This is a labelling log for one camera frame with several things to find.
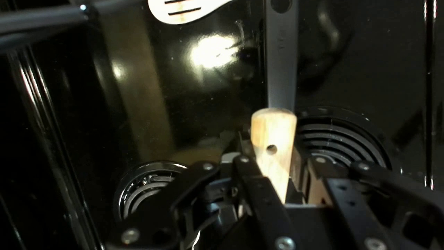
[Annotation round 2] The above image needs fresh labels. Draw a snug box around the plain wooden cooking stick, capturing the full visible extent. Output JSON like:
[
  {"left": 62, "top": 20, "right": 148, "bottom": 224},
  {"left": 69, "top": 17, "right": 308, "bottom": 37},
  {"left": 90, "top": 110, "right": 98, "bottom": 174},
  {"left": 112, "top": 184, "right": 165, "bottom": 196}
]
[{"left": 250, "top": 108, "right": 298, "bottom": 206}]

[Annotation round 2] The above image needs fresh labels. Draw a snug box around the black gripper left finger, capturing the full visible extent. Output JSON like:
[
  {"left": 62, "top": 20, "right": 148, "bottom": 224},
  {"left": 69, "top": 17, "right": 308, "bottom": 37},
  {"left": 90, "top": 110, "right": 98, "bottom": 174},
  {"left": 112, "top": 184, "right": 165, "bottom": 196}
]
[{"left": 117, "top": 155, "right": 300, "bottom": 250}]

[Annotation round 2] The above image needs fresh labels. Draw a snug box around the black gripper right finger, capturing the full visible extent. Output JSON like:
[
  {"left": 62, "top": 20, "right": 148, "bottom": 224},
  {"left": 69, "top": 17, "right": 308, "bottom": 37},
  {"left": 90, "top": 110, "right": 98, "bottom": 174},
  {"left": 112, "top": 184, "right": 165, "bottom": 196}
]
[{"left": 295, "top": 152, "right": 444, "bottom": 250}]

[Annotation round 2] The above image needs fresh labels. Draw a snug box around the slotted wooden spoon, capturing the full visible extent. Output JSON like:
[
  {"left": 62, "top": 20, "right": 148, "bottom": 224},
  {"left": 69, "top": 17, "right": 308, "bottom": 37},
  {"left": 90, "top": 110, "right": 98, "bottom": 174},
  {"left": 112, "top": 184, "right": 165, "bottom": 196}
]
[{"left": 146, "top": 0, "right": 233, "bottom": 26}]

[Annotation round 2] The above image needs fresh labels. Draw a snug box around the small black pot steel handle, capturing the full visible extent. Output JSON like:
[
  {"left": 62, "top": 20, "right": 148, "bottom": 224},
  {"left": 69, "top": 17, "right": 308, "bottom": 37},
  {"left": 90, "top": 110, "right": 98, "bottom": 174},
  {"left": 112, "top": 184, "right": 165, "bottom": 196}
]
[{"left": 264, "top": 0, "right": 394, "bottom": 174}]

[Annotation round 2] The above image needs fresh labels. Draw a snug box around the black electric stove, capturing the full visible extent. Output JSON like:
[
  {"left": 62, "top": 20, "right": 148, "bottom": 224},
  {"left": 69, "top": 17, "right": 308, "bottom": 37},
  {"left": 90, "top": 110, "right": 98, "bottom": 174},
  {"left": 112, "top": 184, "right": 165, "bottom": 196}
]
[{"left": 0, "top": 0, "right": 444, "bottom": 250}]

